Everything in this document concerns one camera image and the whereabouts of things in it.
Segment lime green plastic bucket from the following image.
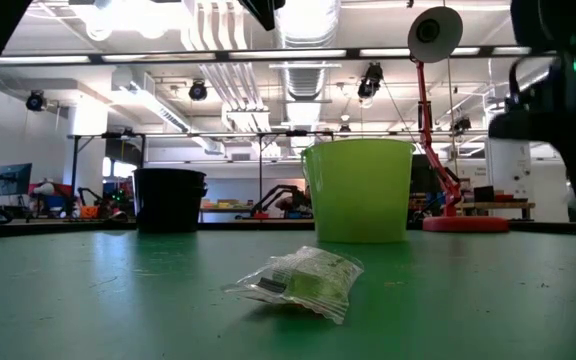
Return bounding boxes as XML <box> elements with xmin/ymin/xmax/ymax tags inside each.
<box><xmin>300</xmin><ymin>138</ymin><xmax>417</xmax><ymax>245</ymax></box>

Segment white pillar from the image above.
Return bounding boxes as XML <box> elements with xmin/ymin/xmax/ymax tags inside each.
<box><xmin>485</xmin><ymin>138</ymin><xmax>533</xmax><ymax>214</ymax></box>

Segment silver ventilation duct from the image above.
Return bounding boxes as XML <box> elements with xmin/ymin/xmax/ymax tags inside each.
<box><xmin>271</xmin><ymin>0</ymin><xmax>342</xmax><ymax>129</ymax></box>

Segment black beam light strips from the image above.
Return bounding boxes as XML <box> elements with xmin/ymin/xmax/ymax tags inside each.
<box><xmin>0</xmin><ymin>44</ymin><xmax>534</xmax><ymax>66</ymax></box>

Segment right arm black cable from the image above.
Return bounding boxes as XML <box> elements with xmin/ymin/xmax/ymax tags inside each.
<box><xmin>505</xmin><ymin>53</ymin><xmax>554</xmax><ymax>112</ymax></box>

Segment black metal rack frame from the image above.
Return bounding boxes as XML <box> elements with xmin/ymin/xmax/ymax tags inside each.
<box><xmin>66</xmin><ymin>131</ymin><xmax>148</xmax><ymax>211</ymax></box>

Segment black plastic bucket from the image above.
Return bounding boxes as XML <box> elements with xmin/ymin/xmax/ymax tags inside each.
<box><xmin>132</xmin><ymin>167</ymin><xmax>209</xmax><ymax>234</ymax></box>

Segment wooden workbench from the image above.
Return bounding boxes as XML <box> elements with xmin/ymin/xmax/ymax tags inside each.
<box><xmin>460</xmin><ymin>199</ymin><xmax>538</xmax><ymax>211</ymax></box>

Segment red desk lamp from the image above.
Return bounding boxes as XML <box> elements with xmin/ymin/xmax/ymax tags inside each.
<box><xmin>406</xmin><ymin>4</ymin><xmax>510</xmax><ymax>233</ymax></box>

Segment black ceiling spotlight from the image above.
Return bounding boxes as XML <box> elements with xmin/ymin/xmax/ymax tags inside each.
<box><xmin>356</xmin><ymin>61</ymin><xmax>385</xmax><ymax>100</ymax></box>
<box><xmin>188</xmin><ymin>78</ymin><xmax>209</xmax><ymax>102</ymax></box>
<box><xmin>24</xmin><ymin>89</ymin><xmax>48</xmax><ymax>113</ymax></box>

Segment clear green candy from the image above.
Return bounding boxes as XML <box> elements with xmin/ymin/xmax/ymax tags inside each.
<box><xmin>220</xmin><ymin>244</ymin><xmax>365</xmax><ymax>326</ymax></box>

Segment computer monitor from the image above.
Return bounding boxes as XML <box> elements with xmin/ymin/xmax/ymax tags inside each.
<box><xmin>0</xmin><ymin>162</ymin><xmax>34</xmax><ymax>198</ymax></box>

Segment large black screen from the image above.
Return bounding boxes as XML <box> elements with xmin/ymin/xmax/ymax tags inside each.
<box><xmin>410</xmin><ymin>153</ymin><xmax>443</xmax><ymax>204</ymax></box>

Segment green table mat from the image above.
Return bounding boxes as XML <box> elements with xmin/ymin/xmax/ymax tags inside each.
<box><xmin>0</xmin><ymin>227</ymin><xmax>576</xmax><ymax>360</ymax></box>

